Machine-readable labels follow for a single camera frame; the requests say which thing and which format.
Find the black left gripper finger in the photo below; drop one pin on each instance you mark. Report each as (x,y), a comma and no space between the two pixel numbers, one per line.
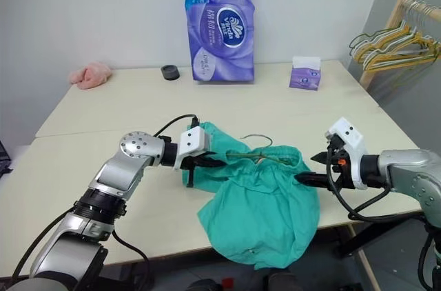
(210,154)
(210,163)

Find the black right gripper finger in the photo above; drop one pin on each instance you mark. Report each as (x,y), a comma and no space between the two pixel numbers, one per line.
(321,157)
(310,179)

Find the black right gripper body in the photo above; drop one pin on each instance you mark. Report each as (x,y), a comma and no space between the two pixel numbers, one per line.
(344,177)

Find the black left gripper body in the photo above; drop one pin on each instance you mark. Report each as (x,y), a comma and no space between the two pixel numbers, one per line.
(190,175)

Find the teal green cloth garment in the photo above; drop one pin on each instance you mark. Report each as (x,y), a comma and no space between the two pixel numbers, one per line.
(262,208)

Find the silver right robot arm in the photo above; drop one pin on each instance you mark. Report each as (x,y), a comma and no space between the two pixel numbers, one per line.
(403,167)

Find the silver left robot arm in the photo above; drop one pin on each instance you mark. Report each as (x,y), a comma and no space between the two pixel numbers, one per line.
(113,173)

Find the small purple tissue box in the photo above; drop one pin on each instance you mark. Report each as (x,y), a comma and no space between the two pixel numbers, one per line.
(303,79)

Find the wooden table leg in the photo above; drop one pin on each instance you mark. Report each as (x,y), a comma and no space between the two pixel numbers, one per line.
(361,260)

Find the black tape roll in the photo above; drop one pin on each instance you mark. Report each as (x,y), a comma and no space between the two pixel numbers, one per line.
(170,73)

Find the large purple tissue pack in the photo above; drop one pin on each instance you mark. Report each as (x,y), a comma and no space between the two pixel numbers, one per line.
(220,46)

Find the hangers on rack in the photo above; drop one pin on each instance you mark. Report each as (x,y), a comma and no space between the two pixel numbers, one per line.
(351,44)

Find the pink fluffy cloth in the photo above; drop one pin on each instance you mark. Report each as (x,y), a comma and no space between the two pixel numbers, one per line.
(91,75)

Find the wooden clothes rack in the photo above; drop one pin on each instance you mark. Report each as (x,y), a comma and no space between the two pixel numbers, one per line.
(396,11)

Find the dark grey object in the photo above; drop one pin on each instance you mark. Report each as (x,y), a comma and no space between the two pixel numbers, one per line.
(4,160)

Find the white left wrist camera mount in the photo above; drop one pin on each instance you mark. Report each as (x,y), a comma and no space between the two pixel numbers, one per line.
(193,139)

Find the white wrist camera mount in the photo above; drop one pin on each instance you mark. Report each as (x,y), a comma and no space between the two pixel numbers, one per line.
(193,139)
(348,132)

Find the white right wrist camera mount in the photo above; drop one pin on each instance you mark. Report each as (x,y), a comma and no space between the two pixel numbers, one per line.
(348,132)

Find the black table frame bar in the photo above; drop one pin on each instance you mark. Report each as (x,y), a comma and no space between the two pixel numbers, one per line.
(379,232)

